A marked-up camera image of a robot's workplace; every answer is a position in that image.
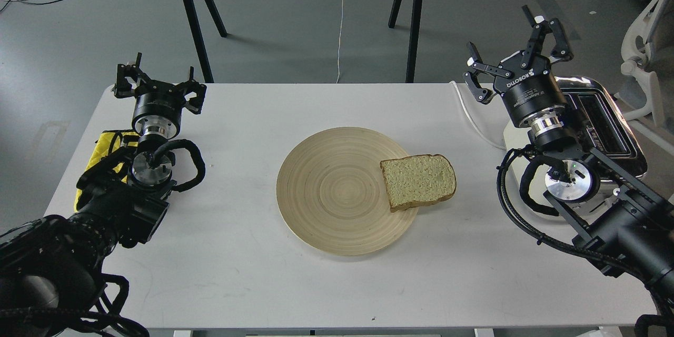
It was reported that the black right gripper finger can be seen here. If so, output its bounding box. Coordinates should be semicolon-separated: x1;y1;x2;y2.
520;4;573;68
463;42;513;104

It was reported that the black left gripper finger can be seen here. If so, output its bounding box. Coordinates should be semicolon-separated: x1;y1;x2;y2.
174;66;207;115
112;52;153;98

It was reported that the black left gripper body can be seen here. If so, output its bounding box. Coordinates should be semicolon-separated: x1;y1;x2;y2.
132;80;192;135

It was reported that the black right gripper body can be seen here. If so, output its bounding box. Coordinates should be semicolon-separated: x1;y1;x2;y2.
498;52;567;128

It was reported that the slice of bread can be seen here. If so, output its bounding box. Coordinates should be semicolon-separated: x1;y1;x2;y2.
380;154;457;213

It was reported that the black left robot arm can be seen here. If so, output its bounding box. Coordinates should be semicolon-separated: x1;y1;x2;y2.
2;54;207;336

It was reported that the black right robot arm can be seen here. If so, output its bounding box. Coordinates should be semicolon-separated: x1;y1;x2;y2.
463;6;673;336

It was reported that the cream and chrome toaster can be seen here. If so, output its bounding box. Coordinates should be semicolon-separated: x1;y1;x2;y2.
503;76;649;222

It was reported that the yellow cloth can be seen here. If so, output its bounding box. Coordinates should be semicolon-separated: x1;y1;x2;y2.
74;129;140;213

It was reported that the white office chair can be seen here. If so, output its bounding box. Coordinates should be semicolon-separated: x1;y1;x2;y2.
616;0;672;134

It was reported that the round wooden plate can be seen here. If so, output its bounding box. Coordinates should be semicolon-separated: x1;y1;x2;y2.
276;127;419;257

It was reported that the white toaster power cable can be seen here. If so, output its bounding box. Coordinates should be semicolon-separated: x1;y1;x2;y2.
449;81;507;150

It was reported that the white hanging cable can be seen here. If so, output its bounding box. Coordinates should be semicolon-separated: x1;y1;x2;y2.
336;0;346;84

